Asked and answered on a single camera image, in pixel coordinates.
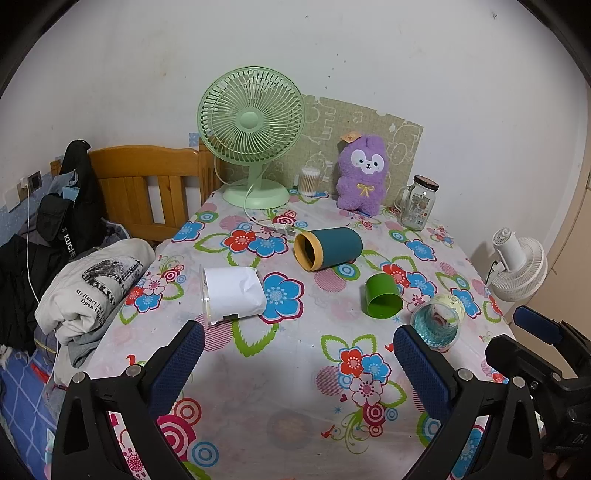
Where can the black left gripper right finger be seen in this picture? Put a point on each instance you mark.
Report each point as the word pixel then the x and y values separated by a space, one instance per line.
pixel 511 445

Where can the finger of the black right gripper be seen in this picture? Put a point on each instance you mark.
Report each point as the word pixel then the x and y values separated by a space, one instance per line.
pixel 550 389
pixel 559 334

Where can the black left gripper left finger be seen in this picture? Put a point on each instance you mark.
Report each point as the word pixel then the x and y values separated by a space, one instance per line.
pixel 85 446

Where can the teal cup with yellow rim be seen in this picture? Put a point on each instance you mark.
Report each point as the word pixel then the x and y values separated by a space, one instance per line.
pixel 321 249

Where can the clear cup with blue base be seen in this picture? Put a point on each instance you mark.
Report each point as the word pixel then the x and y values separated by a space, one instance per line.
pixel 438 321

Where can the green plastic cup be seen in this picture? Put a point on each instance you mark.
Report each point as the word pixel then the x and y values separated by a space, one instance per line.
pixel 381 297

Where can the white paper-wrapped cup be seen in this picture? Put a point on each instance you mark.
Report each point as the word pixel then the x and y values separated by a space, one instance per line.
pixel 230 293

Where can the white clip fan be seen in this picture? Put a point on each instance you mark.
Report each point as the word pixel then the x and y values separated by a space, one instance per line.
pixel 521 268

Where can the blue checked bedding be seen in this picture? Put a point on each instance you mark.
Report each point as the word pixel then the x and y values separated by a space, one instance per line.
pixel 22 406

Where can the white printed t-shirt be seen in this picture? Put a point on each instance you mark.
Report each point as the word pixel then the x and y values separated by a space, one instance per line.
pixel 85 292

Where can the floral tablecloth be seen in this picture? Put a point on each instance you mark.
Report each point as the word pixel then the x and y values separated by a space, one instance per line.
pixel 310 389

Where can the glass mason jar mug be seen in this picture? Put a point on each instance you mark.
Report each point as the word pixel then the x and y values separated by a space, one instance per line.
pixel 415 202

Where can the black jacket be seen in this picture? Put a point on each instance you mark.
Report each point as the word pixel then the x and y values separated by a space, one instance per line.
pixel 69 221

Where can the white fan power plug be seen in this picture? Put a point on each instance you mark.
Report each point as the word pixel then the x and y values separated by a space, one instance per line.
pixel 287 230

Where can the purple plush bunny toy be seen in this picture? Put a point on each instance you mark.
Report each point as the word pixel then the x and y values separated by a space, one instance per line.
pixel 363 167

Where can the cotton swab container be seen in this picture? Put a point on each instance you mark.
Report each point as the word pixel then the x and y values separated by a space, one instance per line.
pixel 308 181

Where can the beige patterned foam board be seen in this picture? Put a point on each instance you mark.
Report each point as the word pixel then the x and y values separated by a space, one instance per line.
pixel 326 122

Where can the green desk fan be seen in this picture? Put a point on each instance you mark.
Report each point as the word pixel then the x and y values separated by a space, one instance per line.
pixel 250 117

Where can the wall power socket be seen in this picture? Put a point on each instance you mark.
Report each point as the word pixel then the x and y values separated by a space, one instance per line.
pixel 34 181

